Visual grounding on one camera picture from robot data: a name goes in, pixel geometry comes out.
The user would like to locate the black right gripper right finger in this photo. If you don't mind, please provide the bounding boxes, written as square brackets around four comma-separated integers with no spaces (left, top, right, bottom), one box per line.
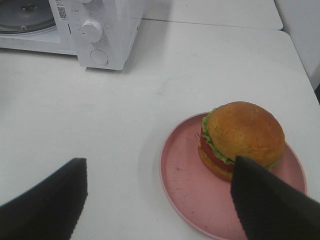
[230,155,320,240]

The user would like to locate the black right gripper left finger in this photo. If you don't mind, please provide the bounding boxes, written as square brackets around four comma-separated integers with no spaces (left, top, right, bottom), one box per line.
[0,158,88,240]

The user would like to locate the pink round plate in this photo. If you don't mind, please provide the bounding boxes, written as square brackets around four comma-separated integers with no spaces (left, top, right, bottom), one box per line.
[159,111,308,240]

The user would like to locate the burger with lettuce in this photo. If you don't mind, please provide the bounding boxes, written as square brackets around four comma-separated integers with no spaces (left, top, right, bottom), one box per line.
[197,101,286,182]

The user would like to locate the round white door button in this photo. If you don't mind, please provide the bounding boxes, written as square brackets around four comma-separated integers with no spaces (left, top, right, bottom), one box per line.
[90,49,109,65]

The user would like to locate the white timer knob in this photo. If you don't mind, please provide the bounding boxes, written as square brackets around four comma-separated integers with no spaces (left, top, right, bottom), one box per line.
[80,19,104,43]

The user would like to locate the white microwave oven body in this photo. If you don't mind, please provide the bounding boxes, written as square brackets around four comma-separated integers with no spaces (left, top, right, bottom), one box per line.
[0,0,145,70]

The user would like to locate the glass microwave turntable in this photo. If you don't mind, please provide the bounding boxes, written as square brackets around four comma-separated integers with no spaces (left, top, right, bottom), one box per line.
[0,0,56,34]

